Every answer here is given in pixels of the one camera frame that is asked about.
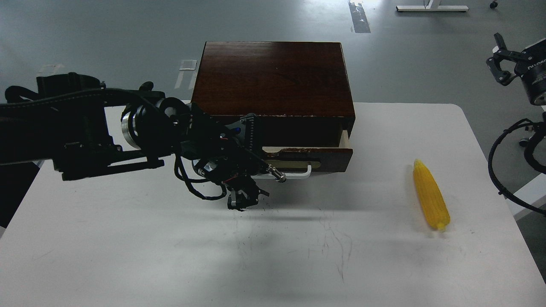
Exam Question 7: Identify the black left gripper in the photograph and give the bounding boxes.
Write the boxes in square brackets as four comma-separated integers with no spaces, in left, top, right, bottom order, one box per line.
[172,102,287,211]

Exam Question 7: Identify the dark wooden drawer cabinet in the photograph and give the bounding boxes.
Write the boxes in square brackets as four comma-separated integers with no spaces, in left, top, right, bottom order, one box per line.
[191,41,356,147]

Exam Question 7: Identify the yellow corn cob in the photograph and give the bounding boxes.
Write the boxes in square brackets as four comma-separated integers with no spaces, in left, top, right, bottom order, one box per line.
[412,159,450,232]

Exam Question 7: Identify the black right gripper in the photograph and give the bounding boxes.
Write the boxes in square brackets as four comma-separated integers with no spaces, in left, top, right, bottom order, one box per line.
[486,33,546,106]

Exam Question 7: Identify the white table leg base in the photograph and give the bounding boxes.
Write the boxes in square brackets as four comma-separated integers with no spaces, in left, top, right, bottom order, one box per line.
[395,0,469,12]

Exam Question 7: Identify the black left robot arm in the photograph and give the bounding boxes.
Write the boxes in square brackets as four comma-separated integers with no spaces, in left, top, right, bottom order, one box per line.
[1,72,286,229]

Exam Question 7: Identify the grey floor tape strip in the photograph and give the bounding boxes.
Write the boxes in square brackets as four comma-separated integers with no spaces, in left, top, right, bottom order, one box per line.
[348,0,371,34]

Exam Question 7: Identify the wooden drawer with white handle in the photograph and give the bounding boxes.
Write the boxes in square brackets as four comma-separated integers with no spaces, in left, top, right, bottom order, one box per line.
[262,130,354,177]

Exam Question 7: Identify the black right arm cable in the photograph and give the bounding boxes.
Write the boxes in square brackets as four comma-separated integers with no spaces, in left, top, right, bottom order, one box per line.
[488,118,546,216]

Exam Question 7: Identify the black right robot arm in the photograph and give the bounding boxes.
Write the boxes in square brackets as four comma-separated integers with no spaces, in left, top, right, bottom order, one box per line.
[486,33,546,175]

